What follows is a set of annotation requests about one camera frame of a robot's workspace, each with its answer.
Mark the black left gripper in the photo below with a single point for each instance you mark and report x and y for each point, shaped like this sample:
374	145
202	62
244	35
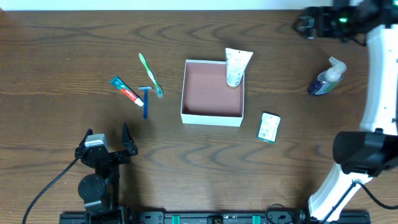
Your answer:
109	156

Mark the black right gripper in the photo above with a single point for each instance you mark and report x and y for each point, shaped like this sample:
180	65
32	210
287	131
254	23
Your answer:
311	22

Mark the clear blue soap pump bottle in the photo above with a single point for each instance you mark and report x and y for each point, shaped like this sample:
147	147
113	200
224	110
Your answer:
327	80

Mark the white box pink interior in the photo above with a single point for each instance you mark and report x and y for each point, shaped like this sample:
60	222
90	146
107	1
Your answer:
206	97

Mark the white floral lotion tube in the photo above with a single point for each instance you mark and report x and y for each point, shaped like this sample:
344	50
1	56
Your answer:
236	63

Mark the green white soap bar pack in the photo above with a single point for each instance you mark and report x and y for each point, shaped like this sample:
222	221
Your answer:
268	128

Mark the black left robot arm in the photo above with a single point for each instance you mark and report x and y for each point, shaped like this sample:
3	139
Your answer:
100	190

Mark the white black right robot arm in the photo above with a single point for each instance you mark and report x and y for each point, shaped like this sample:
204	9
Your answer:
359	156

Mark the blue disposable razor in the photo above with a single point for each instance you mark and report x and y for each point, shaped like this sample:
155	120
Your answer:
145	89

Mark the Colgate toothpaste tube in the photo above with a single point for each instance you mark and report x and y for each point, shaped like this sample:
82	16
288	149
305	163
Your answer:
120	85

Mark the green white toothbrush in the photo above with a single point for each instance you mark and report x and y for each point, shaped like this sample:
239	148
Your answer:
158	88

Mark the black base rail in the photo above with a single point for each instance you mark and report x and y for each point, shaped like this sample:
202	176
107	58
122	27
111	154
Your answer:
278	216

